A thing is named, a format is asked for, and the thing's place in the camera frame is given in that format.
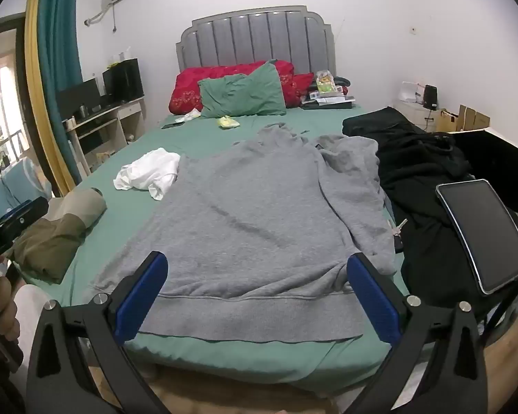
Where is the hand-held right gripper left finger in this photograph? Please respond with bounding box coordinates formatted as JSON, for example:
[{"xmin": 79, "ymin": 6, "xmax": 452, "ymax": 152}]
[{"xmin": 26, "ymin": 251, "xmax": 171, "ymax": 414}]

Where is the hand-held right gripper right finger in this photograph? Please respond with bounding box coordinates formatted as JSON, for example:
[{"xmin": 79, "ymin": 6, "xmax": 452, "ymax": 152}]
[{"xmin": 341, "ymin": 252, "xmax": 488, "ymax": 414}]

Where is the grey sweatshirt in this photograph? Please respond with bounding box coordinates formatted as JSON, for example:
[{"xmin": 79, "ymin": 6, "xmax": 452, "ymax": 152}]
[{"xmin": 88, "ymin": 123, "xmax": 398, "ymax": 341}]

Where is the black clothes pile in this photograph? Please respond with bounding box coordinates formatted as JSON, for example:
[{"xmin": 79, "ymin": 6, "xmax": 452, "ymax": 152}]
[{"xmin": 342, "ymin": 107, "xmax": 518, "ymax": 324}]

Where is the person's left hand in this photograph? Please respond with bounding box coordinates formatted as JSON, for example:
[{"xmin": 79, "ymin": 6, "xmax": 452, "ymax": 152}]
[{"xmin": 0, "ymin": 258, "xmax": 20, "ymax": 348}]

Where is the olive and beige garment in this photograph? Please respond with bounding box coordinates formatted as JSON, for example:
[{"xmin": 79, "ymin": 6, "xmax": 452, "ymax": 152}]
[{"xmin": 6, "ymin": 187, "xmax": 108, "ymax": 285}]

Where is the bunch of keys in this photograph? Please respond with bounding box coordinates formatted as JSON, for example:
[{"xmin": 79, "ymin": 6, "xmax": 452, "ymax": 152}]
[{"xmin": 387, "ymin": 218, "xmax": 409, "ymax": 239}]

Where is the bed with green sheet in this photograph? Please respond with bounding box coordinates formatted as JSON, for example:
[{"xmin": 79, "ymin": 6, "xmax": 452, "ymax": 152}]
[{"xmin": 63, "ymin": 108, "xmax": 409, "ymax": 393}]

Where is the window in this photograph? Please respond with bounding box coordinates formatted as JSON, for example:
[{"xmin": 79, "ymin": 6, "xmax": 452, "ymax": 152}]
[{"xmin": 0, "ymin": 64, "xmax": 29, "ymax": 173}]

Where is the white cloth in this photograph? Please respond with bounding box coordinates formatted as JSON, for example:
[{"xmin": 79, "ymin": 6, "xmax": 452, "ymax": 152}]
[{"xmin": 113, "ymin": 147, "xmax": 181, "ymax": 201}]

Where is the black tablet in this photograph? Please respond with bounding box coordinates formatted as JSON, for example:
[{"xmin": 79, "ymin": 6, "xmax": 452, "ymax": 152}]
[{"xmin": 435, "ymin": 179, "xmax": 518, "ymax": 296}]

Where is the yellow curtain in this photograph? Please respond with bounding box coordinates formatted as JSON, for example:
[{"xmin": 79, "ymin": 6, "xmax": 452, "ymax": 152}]
[{"xmin": 23, "ymin": 0, "xmax": 76, "ymax": 195}]

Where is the black monitor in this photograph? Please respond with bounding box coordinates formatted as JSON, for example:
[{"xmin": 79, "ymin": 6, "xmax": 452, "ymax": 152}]
[{"xmin": 55, "ymin": 78, "xmax": 102, "ymax": 121}]

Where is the wooden shelf unit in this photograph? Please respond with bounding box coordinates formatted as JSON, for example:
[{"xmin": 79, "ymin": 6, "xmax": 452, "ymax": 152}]
[{"xmin": 63, "ymin": 97, "xmax": 146, "ymax": 177}]

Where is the teal curtain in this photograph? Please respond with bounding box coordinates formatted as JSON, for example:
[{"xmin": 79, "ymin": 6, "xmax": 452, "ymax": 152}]
[{"xmin": 37, "ymin": 0, "xmax": 87, "ymax": 190}]

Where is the black computer tower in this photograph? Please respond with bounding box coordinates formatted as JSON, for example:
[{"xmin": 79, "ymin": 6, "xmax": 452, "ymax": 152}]
[{"xmin": 103, "ymin": 58, "xmax": 145, "ymax": 102}]

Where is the white nightstand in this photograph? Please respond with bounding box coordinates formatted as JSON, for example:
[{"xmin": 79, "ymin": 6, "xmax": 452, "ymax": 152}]
[{"xmin": 391, "ymin": 99, "xmax": 437, "ymax": 134}]

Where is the black flat board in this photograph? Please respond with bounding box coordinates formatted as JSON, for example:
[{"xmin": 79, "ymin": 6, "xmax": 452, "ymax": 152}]
[{"xmin": 451, "ymin": 128, "xmax": 518, "ymax": 215}]

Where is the dark flat case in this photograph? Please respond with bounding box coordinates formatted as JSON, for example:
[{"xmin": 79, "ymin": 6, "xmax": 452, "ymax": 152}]
[{"xmin": 301, "ymin": 99, "xmax": 354, "ymax": 110}]

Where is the cardboard box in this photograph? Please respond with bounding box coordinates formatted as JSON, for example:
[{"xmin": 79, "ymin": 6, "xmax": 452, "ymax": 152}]
[{"xmin": 440, "ymin": 104, "xmax": 492, "ymax": 133}]

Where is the red pillow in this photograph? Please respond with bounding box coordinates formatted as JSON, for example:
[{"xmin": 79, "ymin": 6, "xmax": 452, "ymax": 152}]
[
  {"xmin": 291, "ymin": 73, "xmax": 316, "ymax": 108},
  {"xmin": 168, "ymin": 59, "xmax": 295, "ymax": 115}
]

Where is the green pillow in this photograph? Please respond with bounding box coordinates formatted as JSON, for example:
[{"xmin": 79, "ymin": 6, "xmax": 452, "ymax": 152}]
[{"xmin": 197, "ymin": 62, "xmax": 287, "ymax": 118}]

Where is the grey padded headboard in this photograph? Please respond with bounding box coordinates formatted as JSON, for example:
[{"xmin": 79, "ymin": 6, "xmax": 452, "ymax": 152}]
[{"xmin": 175, "ymin": 6, "xmax": 337, "ymax": 79}]

